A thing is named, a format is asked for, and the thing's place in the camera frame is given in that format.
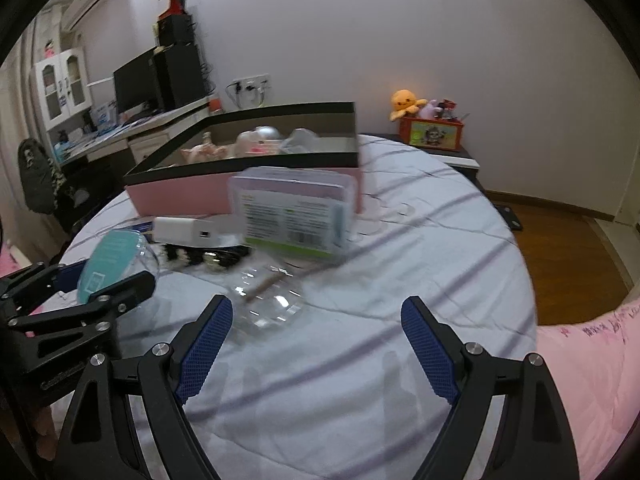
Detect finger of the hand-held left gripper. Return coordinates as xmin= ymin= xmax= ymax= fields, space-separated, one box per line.
xmin=7 ymin=270 xmax=157 ymax=339
xmin=0 ymin=261 xmax=90 ymax=313

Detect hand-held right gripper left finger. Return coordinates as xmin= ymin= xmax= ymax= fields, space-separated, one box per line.
xmin=52 ymin=294 xmax=235 ymax=480

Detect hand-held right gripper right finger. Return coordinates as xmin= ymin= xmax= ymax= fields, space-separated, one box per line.
xmin=400 ymin=295 xmax=581 ymax=480

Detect clear container teal lid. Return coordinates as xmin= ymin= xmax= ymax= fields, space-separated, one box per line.
xmin=77 ymin=230 xmax=161 ymax=306

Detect clear glass ball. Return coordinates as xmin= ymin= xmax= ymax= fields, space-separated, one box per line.
xmin=227 ymin=260 xmax=308 ymax=336

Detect pink storage box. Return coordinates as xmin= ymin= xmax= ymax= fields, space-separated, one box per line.
xmin=123 ymin=101 xmax=363 ymax=216

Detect clear plastic case green label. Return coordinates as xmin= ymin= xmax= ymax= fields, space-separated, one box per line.
xmin=227 ymin=166 xmax=358 ymax=263

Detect pink pig figurine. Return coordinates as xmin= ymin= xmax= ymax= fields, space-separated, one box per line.
xmin=181 ymin=132 xmax=236 ymax=163

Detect white round spotted toy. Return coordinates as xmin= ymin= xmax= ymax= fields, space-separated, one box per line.
xmin=235 ymin=126 xmax=283 ymax=156

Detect black office chair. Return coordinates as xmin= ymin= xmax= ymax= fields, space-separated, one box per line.
xmin=17 ymin=137 xmax=116 ymax=233

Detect white charger plug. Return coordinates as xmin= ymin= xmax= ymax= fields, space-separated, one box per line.
xmin=150 ymin=216 xmax=236 ymax=250

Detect black white patterned jacket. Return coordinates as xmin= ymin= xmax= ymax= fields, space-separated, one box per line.
xmin=17 ymin=137 xmax=76 ymax=216

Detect white desk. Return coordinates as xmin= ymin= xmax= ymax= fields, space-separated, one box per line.
xmin=50 ymin=95 xmax=221 ymax=171

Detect black floor scale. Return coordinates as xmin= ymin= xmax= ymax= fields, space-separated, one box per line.
xmin=492 ymin=202 xmax=523 ymax=233

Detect pink bedding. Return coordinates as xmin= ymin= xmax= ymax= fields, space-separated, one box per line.
xmin=535 ymin=295 xmax=640 ymax=480

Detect cream curtain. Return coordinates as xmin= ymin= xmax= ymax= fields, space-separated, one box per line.
xmin=0 ymin=55 xmax=38 ymax=246

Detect white glass-door cabinet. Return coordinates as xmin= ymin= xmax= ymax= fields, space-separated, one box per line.
xmin=30 ymin=47 xmax=93 ymax=133

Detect black computer monitor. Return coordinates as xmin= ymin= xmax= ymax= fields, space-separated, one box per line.
xmin=112 ymin=46 xmax=163 ymax=116

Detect orange toy box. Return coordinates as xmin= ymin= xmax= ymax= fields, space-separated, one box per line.
xmin=398 ymin=116 xmax=465 ymax=152

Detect black desktop speakers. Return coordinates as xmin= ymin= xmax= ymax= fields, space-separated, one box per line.
xmin=152 ymin=42 xmax=208 ymax=111

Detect orange octopus plush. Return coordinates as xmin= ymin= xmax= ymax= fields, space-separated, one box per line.
xmin=390 ymin=89 xmax=428 ymax=122

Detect black speaker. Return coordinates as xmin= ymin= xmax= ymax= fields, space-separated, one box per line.
xmin=157 ymin=14 xmax=193 ymax=47

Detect white air conditioner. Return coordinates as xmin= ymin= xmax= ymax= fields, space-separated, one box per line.
xmin=62 ymin=0 xmax=113 ymax=31

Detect black cable bundle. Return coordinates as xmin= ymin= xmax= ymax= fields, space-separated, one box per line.
xmin=162 ymin=242 xmax=251 ymax=271

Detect white wall outlet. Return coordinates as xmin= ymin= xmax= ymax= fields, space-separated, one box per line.
xmin=232 ymin=74 xmax=273 ymax=93

